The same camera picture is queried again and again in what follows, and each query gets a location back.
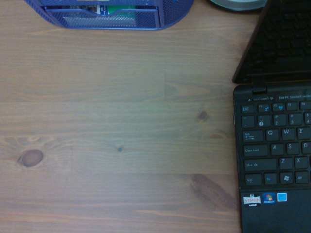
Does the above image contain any black netbook laptop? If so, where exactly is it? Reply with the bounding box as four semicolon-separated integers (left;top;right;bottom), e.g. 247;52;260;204
231;0;311;233

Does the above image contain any blue mesh desk organizer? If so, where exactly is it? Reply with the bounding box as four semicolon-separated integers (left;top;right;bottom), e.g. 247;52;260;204
23;0;195;31

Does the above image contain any green card in organizer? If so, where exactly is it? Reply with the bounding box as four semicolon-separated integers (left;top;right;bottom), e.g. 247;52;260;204
106;5;136;18

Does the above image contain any clear round tape roll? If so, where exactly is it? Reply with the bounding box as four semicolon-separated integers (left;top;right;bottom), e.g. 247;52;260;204
209;0;268;11

